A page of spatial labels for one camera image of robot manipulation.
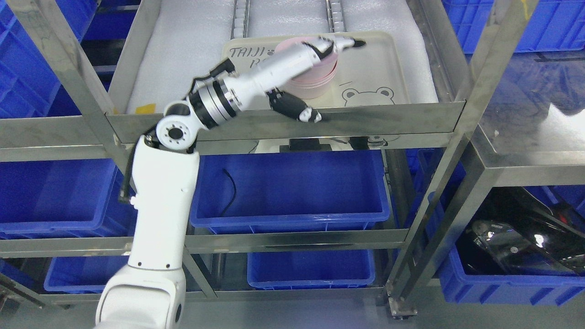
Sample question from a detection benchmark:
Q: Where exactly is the steel shelf rack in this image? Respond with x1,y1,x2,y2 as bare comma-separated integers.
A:
0,0,585,320

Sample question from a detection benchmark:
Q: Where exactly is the black motorcycle helmet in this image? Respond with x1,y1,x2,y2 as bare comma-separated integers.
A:
456,187,585,277

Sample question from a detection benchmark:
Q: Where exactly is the blue bin holding helmet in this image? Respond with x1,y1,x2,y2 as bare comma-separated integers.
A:
407,149,584,306

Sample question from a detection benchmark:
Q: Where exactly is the pink plastic bowl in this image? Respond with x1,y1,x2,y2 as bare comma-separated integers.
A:
279,53,339,100

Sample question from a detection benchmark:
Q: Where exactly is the steel work table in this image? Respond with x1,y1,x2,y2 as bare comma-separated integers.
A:
472,50,585,186

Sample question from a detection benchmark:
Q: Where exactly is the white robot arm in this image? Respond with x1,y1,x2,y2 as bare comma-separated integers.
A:
95,59,236,329

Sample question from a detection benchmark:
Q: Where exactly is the cream plastic tray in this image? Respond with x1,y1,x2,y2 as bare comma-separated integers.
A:
221,31,411,107

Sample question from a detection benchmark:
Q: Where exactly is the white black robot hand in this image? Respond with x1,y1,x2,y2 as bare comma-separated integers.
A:
213,36,366,123

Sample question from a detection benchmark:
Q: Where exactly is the blue crate back left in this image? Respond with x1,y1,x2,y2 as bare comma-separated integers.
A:
442,0,585,54

